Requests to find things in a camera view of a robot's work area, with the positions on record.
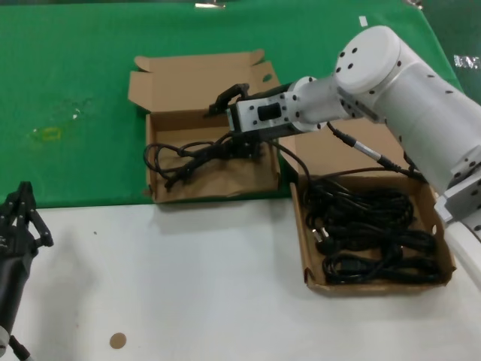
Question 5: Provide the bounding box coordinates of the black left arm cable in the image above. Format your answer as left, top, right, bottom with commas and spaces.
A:
7, 334, 33, 361

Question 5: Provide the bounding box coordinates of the cardboard box, torn rim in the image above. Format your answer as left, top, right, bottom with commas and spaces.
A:
126, 49, 282, 205

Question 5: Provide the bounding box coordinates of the green table cloth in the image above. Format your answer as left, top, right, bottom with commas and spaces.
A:
0, 0, 481, 210

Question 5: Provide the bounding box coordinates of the shiny foil scrap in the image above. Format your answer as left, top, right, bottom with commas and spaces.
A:
453, 55, 481, 70

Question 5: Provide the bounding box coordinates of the cardboard box, dark stained rim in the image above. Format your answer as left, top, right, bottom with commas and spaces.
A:
276, 119, 458, 299

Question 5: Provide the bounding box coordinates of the arm cable with silver connector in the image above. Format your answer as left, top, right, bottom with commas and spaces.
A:
325, 122, 429, 182

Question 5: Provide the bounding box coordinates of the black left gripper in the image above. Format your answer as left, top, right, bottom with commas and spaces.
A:
0, 181, 54, 328

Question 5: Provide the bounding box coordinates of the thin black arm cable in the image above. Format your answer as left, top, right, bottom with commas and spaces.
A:
272, 141, 429, 186

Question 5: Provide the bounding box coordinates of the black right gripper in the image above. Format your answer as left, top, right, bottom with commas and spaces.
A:
204, 83, 292, 159

